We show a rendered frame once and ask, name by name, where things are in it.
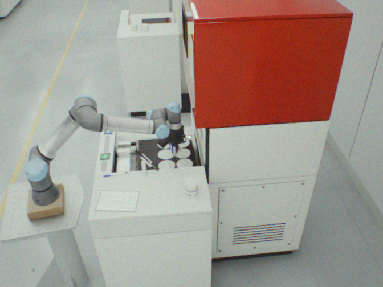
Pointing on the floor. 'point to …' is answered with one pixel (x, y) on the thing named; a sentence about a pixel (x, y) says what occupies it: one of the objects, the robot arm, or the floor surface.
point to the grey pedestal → (61, 265)
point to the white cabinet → (157, 259)
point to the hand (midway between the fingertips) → (173, 154)
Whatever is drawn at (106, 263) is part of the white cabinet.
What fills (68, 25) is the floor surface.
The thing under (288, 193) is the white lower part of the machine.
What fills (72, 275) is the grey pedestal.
